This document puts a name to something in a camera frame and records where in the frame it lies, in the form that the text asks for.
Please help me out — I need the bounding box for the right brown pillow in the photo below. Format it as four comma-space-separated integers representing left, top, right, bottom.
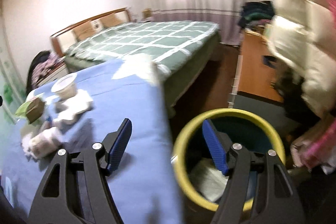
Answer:
100, 14, 123, 28

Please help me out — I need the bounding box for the cream puffer jacket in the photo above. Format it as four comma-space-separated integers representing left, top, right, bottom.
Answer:
266, 0, 335, 117

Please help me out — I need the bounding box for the pink garment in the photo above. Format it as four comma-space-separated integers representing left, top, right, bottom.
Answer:
290, 0, 335, 174

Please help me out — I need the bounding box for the dark clothes pile on desk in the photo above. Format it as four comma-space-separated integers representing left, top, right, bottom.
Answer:
238, 1, 275, 28

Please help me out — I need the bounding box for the brown plastic food box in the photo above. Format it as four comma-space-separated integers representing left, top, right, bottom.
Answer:
25, 97, 45, 124

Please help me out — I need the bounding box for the white bedside cabinet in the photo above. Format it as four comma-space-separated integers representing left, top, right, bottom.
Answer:
37, 62, 69, 87

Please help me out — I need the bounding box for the left brown pillow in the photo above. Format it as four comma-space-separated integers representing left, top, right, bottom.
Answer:
72, 22, 96, 41

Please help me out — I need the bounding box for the wooden bed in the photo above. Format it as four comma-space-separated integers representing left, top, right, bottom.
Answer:
50, 7, 221, 116

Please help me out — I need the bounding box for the pile of clothes on cabinet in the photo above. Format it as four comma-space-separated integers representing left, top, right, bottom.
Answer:
26, 51, 62, 95

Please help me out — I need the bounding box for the green plastic bag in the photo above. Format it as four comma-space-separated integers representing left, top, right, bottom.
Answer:
15, 101, 31, 117

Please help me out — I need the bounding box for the yellow rimmed trash bin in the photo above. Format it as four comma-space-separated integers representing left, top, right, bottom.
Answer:
171, 107, 287, 213

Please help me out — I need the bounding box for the green white cardboard box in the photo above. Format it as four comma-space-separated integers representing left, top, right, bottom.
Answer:
189, 159, 228, 203

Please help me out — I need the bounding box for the wooden desk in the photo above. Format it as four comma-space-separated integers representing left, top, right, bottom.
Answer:
228, 31, 282, 107

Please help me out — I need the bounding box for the blue patterned tablecloth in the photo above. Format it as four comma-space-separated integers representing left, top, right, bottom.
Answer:
1, 54, 184, 223

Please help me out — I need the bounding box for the brown pillow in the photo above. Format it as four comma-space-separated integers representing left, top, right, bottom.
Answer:
72, 22, 96, 41
100, 14, 123, 28

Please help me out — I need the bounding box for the green checked duvet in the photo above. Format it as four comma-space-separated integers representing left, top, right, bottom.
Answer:
66, 20, 219, 75

